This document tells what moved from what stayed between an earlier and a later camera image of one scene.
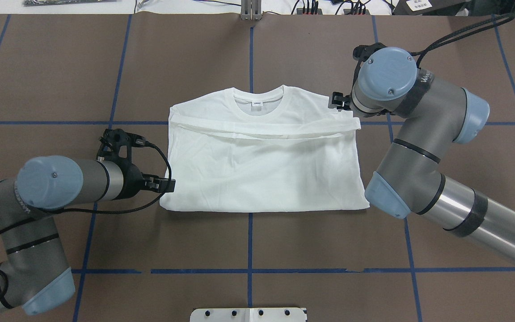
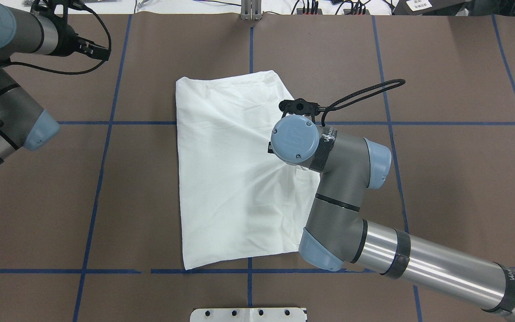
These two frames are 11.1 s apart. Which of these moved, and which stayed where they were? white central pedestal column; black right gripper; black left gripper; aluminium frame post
Moved: black right gripper; black left gripper
Stayed: white central pedestal column; aluminium frame post
